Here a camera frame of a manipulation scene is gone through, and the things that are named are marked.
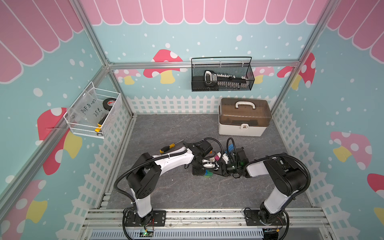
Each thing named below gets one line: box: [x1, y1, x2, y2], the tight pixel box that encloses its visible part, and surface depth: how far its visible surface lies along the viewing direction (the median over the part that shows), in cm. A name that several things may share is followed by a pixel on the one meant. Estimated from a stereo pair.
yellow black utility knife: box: [94, 113, 109, 132], surface depth 65 cm
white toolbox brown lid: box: [218, 97, 272, 137], surface depth 100 cm
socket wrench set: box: [204, 70, 249, 88], surface depth 91 cm
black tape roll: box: [102, 97, 117, 111], surface depth 81 cm
